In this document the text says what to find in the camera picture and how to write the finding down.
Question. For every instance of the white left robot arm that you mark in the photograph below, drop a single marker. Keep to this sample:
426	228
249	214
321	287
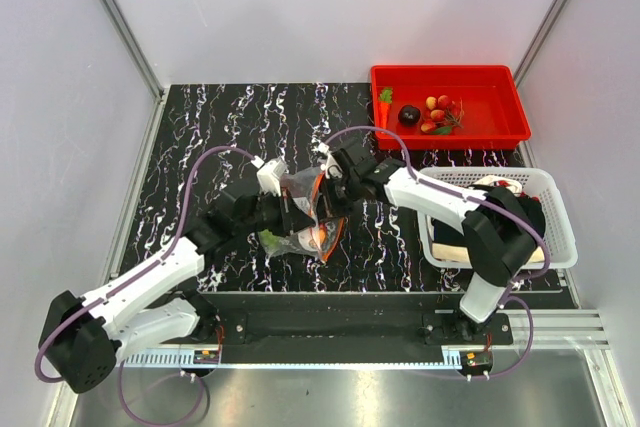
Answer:
85	337

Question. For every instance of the red plastic bin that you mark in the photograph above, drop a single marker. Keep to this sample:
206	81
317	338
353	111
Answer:
494	117

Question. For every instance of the green fake grapes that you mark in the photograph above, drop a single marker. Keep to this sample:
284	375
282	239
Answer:
269	241

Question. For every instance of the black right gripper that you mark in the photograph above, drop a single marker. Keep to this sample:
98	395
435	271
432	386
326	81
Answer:
329	209

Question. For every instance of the aluminium frame rail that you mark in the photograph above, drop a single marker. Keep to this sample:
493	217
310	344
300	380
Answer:
176	323

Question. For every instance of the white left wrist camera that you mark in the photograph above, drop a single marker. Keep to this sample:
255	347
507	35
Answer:
269	174

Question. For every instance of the black bag in basket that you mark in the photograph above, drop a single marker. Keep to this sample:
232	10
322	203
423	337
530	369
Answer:
525	207

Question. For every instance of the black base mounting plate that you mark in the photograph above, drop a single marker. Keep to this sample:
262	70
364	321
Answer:
342	352

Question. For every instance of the dark purple fake fruit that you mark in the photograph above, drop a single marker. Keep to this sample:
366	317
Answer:
409	115

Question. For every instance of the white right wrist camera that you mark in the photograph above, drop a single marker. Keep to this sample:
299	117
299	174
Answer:
329	165

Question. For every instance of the white red cloth in basket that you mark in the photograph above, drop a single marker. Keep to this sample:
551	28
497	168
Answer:
491	182

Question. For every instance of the white plastic basket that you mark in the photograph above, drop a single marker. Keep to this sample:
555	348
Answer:
558	238

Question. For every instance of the green fake lettuce leaf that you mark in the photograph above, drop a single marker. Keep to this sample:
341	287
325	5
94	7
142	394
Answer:
386	95

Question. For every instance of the clear zip top bag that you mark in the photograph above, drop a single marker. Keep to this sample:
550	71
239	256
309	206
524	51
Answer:
295	185

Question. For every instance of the beige item in basket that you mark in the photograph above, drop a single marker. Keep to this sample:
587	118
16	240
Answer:
448	253

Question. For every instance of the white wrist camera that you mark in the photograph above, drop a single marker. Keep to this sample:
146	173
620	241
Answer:
269	174
329	165

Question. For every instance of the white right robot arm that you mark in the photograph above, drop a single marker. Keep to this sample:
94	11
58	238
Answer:
494	262

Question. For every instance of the red fake strawberries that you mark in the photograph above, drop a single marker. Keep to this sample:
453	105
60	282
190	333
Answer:
442	116

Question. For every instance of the orange fake papaya slice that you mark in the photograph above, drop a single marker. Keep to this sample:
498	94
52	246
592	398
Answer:
323	236

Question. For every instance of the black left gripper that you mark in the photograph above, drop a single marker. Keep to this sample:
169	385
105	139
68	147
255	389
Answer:
291	218

